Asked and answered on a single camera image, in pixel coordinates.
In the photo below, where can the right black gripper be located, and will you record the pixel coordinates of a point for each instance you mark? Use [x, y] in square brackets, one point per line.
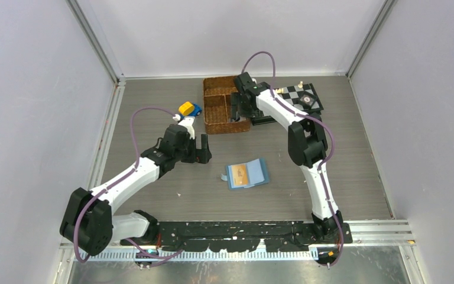
[236, 99]

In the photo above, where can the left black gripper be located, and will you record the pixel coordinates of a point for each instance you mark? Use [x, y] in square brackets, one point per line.
[201, 155]

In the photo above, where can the orange credit card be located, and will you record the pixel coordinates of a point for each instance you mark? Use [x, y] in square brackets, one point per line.
[238, 175]

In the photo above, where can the blue card holder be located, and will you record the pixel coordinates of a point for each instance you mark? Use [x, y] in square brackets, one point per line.
[257, 173]

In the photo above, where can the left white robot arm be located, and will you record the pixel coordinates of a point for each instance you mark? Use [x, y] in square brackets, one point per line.
[89, 221]

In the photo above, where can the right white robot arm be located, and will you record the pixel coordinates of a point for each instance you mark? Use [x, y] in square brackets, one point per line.
[307, 147]

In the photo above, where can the brown wicker basket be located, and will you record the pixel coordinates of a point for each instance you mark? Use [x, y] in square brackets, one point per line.
[217, 107]

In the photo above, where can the blue yellow toy car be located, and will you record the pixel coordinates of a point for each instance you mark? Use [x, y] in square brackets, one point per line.
[189, 109]

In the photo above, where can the black white chessboard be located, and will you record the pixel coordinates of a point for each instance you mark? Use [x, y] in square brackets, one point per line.
[291, 95]

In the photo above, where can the black square box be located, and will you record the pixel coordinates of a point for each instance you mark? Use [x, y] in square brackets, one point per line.
[308, 101]

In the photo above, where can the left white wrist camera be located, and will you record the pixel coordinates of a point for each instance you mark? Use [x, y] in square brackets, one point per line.
[187, 122]

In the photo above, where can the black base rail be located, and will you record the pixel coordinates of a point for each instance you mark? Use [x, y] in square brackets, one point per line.
[238, 236]

